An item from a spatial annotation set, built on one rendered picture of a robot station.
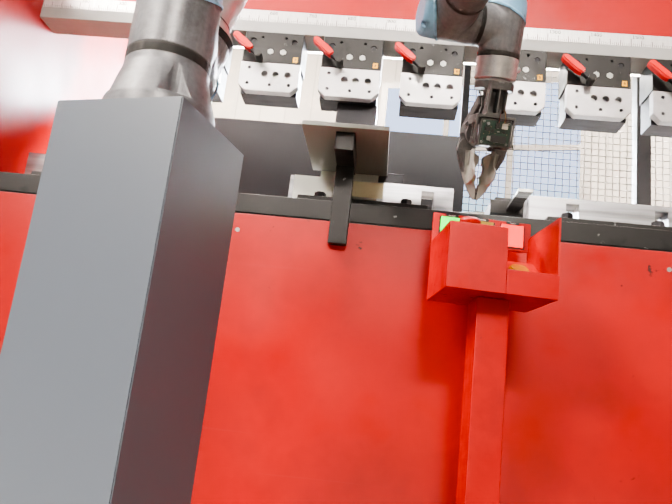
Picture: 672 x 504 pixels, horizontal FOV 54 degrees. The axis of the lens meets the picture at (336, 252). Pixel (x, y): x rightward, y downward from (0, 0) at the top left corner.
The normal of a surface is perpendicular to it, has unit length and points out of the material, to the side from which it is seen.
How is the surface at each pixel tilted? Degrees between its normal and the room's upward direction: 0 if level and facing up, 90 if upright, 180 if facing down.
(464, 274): 90
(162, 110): 90
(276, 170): 90
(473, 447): 90
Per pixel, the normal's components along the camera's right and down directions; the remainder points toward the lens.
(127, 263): -0.27, -0.25
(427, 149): -0.06, -0.24
